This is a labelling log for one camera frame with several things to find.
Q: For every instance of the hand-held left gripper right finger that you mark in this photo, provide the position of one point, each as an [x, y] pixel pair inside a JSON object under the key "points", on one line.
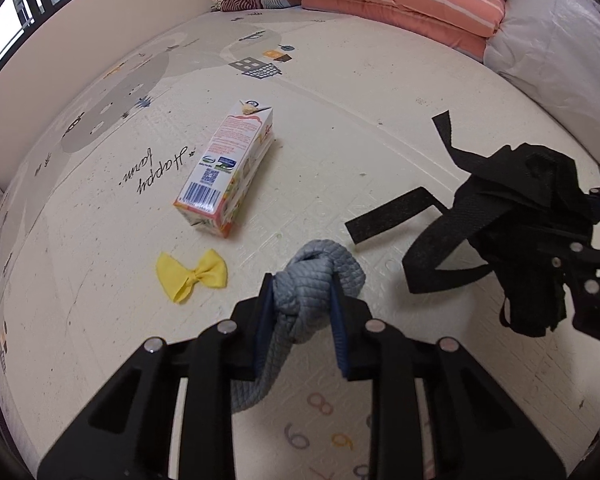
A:
{"points": [[340, 330]]}

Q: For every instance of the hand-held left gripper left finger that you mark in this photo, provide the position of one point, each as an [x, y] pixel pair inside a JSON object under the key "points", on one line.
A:
{"points": [[262, 320]]}

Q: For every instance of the knotted grey cloth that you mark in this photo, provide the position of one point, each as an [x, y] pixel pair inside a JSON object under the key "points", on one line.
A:
{"points": [[310, 290]]}

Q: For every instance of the yellow fabric bow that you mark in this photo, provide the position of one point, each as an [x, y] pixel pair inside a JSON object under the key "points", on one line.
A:
{"points": [[210, 270]]}

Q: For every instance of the white pillow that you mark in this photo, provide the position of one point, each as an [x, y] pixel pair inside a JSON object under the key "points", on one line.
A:
{"points": [[555, 60]]}

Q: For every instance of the printed cream play mat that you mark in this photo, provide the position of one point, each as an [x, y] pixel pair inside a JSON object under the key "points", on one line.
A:
{"points": [[130, 240]]}

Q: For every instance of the white orange milk carton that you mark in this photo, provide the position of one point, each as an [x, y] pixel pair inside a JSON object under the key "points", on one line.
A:
{"points": [[220, 170]]}

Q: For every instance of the pink striped quilt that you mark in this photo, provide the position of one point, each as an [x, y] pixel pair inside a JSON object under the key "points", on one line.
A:
{"points": [[405, 5]]}

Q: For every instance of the window with dark frame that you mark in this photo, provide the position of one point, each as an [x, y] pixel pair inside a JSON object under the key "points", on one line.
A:
{"points": [[0, 40]]}

